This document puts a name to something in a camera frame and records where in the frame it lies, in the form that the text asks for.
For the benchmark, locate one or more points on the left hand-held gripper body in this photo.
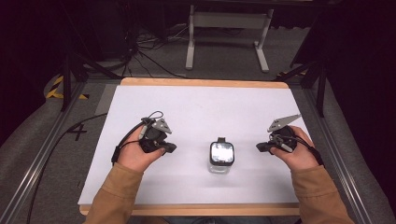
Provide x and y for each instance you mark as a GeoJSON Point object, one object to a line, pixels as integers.
{"type": "Point", "coordinates": [152, 135]}

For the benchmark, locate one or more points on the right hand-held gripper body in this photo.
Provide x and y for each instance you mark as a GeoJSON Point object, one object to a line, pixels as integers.
{"type": "Point", "coordinates": [285, 137]}

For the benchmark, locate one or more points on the person's right hand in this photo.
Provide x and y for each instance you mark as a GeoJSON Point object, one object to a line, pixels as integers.
{"type": "Point", "coordinates": [300, 154]}

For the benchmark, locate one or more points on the person's left hand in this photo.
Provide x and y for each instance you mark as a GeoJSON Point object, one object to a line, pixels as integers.
{"type": "Point", "coordinates": [132, 155]}

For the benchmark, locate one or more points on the clear jar with black lid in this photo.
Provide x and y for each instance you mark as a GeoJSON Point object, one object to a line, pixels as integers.
{"type": "Point", "coordinates": [221, 154]}

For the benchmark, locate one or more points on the white table mat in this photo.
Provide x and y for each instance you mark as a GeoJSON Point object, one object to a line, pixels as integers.
{"type": "Point", "coordinates": [199, 109]}

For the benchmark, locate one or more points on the black tripod stand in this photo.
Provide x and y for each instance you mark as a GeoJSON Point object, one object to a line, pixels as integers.
{"type": "Point", "coordinates": [314, 73]}
{"type": "Point", "coordinates": [70, 71]}

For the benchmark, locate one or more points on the yellow black hazard tape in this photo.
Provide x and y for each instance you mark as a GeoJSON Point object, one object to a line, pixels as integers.
{"type": "Point", "coordinates": [56, 90]}

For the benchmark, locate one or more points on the aluminium floor rail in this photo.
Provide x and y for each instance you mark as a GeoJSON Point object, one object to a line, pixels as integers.
{"type": "Point", "coordinates": [339, 161]}
{"type": "Point", "coordinates": [34, 165]}

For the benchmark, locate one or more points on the white metal stand frame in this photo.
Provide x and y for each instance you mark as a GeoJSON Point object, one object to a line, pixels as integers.
{"type": "Point", "coordinates": [229, 20]}

